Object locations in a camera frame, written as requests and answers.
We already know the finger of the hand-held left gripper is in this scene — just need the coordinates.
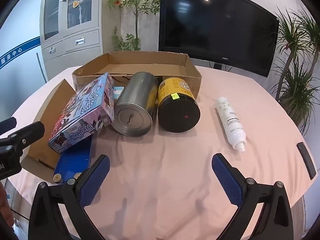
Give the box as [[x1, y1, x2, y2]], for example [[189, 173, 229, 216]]
[[0, 121, 45, 153], [0, 117, 17, 133]]

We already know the white spray bottle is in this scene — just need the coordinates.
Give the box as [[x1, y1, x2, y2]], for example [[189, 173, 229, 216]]
[[215, 97, 247, 153]]

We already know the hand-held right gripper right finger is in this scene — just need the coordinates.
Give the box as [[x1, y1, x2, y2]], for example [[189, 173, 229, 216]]
[[212, 153, 294, 240]]

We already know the tall thin leafy plant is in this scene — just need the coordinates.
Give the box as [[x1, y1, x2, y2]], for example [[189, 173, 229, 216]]
[[104, 0, 162, 52]]

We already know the purple cartoon printed box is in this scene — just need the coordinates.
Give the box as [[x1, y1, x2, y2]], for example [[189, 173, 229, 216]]
[[47, 72, 116, 155]]

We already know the black flat screen television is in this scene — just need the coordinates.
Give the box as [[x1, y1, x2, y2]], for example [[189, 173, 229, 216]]
[[158, 0, 280, 78]]

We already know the person's left forearm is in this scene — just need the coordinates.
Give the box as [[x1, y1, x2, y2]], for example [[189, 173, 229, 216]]
[[0, 180, 14, 232]]

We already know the grey metal cabinet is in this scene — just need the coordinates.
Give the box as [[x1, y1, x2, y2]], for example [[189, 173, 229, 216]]
[[39, 0, 103, 63]]

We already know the brown cardboard box lid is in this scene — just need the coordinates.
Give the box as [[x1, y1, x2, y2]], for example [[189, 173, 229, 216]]
[[21, 79, 77, 173]]

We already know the blue glossy packet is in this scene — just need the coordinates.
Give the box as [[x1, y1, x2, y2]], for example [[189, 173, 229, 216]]
[[53, 136, 93, 185]]

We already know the spiky palm plant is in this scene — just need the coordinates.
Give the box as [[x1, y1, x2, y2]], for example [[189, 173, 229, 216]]
[[270, 5, 320, 135]]

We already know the light blue striped item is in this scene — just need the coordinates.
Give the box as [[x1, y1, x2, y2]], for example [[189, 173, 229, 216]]
[[114, 86, 125, 100]]

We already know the silver metal can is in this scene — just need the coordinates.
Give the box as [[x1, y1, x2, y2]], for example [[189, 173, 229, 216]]
[[111, 72, 159, 137]]

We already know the yellow black jar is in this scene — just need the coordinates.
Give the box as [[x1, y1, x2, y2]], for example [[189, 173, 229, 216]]
[[157, 77, 201, 132]]

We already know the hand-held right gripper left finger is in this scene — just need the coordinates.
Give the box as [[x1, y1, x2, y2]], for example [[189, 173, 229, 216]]
[[28, 154, 110, 240]]

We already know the pink tablecloth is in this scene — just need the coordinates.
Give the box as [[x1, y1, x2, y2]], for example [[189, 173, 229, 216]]
[[7, 55, 315, 240]]

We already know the brown cardboard box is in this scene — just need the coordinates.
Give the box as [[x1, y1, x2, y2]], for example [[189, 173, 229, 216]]
[[72, 51, 202, 101]]

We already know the black remote control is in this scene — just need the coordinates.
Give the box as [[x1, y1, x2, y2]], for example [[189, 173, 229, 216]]
[[296, 142, 317, 180]]

